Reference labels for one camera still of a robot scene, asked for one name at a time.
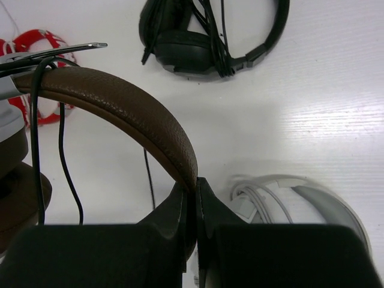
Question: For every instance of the grey white headphones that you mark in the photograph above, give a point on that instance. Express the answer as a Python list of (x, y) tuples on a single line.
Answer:
[(289, 199)]

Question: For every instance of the black headphones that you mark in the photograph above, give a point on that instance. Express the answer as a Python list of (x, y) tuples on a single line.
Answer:
[(186, 41)]

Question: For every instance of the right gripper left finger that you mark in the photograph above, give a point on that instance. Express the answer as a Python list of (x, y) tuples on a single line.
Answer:
[(150, 253)]

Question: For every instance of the brown silver headphones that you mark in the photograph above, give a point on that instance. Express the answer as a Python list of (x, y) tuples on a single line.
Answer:
[(25, 191)]

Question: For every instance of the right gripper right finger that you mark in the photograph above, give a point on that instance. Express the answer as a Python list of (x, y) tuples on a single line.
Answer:
[(254, 252)]

